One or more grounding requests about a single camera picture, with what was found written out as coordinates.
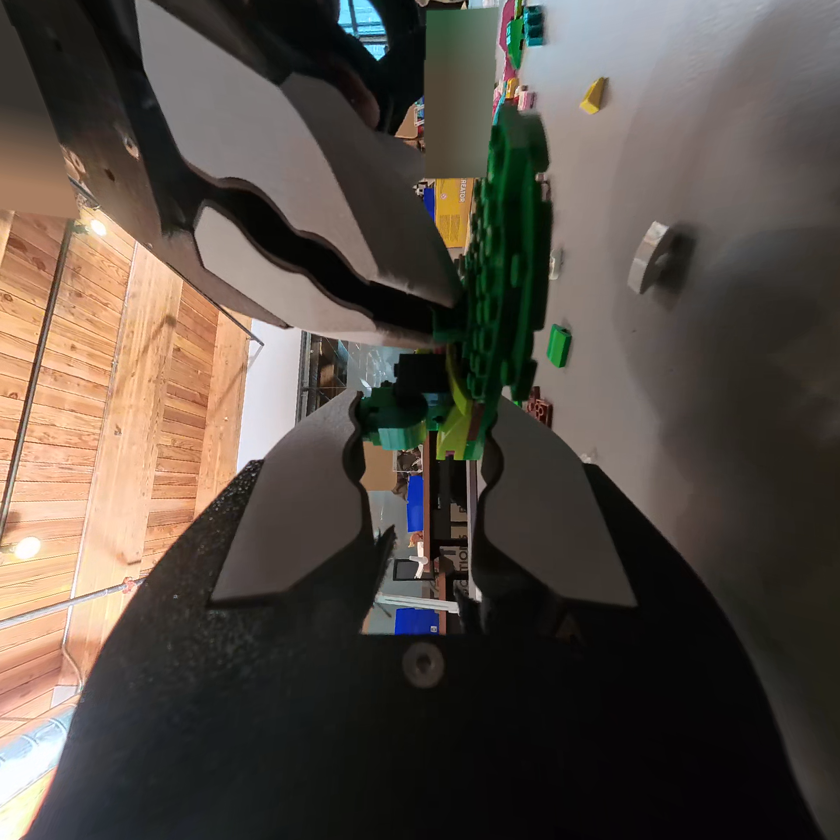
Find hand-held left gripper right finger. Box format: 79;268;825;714
456;397;639;635

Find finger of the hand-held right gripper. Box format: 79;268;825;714
134;0;466;322
192;200;437;349

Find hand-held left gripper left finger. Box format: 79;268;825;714
209;390;398;635

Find green lego plate build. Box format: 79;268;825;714
357;105;553;463

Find brown lego brick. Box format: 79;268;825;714
512;387;555;427

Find pile of loose lego bricks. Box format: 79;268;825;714
495;0;549;112

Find person's right hand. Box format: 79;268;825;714
338;59;386;132

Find yellow and blue box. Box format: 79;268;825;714
423;177;475;249

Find grey metal pipe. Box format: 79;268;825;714
0;577;148;631

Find black ceiling rod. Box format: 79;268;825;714
0;220;74;546

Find grey round disc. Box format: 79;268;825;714
626;221;683;296

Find silver ventilation duct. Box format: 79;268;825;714
0;705;80;788

